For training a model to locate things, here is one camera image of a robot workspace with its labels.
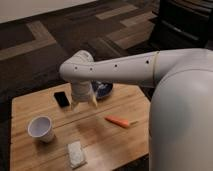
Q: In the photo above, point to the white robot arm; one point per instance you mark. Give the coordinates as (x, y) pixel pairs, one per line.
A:
(181, 110)

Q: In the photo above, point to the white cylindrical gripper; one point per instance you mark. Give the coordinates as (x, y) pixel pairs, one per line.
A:
(82, 92)

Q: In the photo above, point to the dark blue bowl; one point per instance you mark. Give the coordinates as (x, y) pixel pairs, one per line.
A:
(102, 89)

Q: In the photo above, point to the white sponge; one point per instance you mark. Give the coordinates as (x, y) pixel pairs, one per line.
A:
(76, 154)

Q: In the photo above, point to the white paper cup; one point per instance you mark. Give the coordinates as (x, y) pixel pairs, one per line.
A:
(40, 128)

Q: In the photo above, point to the black smartphone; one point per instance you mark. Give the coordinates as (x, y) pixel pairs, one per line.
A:
(61, 99)

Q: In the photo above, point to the black furniture unit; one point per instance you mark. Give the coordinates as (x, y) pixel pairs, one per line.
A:
(183, 24)

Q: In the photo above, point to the orange carrot toy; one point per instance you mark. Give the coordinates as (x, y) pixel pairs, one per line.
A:
(120, 121)

